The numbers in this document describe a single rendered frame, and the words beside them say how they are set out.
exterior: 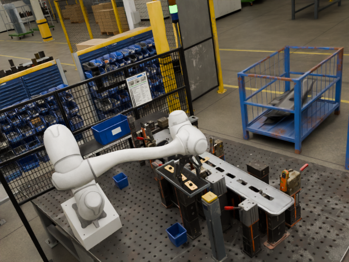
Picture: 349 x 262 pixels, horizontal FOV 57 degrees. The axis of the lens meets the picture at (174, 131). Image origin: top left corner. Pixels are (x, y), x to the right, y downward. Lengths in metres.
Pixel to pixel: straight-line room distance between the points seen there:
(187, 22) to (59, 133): 3.97
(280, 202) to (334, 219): 0.48
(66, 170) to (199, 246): 1.00
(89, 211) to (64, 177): 0.59
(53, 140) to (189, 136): 0.63
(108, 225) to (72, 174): 0.87
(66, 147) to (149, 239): 0.97
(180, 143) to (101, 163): 0.38
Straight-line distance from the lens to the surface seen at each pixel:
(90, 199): 2.05
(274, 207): 1.87
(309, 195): 2.42
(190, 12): 5.33
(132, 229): 2.34
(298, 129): 3.94
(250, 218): 1.82
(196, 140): 1.41
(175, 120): 1.55
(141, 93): 3.03
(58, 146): 1.55
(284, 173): 1.95
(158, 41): 3.11
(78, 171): 1.51
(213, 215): 1.76
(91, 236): 2.29
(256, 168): 2.11
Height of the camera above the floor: 2.25
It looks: 27 degrees down
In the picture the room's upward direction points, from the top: 12 degrees counter-clockwise
